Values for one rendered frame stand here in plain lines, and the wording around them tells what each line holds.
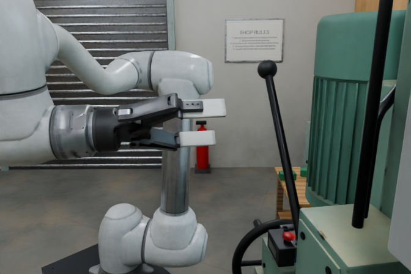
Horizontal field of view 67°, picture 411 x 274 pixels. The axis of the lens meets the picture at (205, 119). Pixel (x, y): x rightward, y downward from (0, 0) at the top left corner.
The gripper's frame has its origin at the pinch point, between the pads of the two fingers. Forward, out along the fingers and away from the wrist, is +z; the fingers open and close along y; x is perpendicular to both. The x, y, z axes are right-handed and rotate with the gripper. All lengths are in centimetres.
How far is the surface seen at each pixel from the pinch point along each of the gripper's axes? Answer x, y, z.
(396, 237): -21.1, 29.3, 7.1
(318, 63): 4.2, 12.4, 15.3
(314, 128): -3.8, 5.3, 15.7
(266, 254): -22.5, -34.7, 15.7
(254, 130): 106, -281, 91
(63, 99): 155, -277, -125
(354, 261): -22.5, 24.9, 6.1
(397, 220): -20.0, 29.9, 7.1
